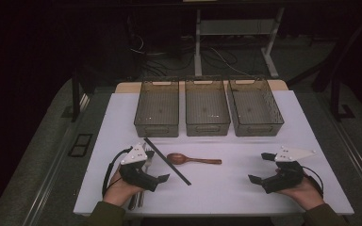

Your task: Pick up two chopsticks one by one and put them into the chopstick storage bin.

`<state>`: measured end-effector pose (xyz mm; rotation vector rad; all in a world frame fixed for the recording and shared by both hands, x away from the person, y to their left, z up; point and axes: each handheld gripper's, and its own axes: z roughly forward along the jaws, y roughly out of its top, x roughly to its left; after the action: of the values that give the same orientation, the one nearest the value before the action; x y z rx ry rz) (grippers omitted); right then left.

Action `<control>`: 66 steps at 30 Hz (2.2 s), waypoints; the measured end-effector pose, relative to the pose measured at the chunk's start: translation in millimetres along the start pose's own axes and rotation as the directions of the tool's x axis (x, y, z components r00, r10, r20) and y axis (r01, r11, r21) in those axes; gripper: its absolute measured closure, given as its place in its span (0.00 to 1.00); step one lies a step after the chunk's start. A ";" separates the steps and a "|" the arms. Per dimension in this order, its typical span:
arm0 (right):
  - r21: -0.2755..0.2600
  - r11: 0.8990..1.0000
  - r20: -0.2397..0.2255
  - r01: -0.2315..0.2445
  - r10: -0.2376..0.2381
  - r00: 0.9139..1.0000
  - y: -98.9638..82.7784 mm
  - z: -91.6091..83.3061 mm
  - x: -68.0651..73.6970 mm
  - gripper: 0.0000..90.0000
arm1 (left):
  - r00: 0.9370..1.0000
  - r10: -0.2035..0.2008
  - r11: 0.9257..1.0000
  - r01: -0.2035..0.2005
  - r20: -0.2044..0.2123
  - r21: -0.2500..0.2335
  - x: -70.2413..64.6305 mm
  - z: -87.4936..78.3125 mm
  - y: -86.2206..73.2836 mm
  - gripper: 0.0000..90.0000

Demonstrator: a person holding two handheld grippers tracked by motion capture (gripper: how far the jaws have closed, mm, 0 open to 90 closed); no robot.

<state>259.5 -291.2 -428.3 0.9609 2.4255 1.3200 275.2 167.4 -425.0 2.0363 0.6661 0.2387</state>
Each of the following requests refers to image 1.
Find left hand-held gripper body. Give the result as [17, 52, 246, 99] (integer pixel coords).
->
[119, 143, 159, 193]

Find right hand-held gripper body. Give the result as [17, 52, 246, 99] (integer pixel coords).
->
[261, 145, 317, 195]

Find black chopstick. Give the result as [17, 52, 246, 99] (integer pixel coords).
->
[143, 137, 192, 186]

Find wooden spoon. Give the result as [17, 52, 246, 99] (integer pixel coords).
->
[166, 153, 223, 166]

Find person's left hand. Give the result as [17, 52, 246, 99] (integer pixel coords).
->
[103, 166, 146, 207]

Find person's right hand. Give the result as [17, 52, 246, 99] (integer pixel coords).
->
[274, 168, 325, 211]

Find white table mat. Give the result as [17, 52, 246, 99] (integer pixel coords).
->
[73, 89, 355, 218]

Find black metal stand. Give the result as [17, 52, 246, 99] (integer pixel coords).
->
[70, 67, 91, 123]
[329, 74, 356, 122]

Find white metal stand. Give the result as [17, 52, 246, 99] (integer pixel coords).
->
[193, 8, 286, 79]

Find left hand-held gripper cable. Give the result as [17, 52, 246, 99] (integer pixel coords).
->
[102, 146, 134, 198]

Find hand-held gripper cable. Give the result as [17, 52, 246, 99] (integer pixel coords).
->
[301, 165, 325, 198]
[102, 146, 134, 198]

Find right hand-held gripper cable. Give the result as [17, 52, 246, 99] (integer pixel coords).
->
[301, 165, 325, 198]

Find tangle of floor cables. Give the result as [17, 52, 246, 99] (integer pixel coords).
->
[128, 32, 244, 78]

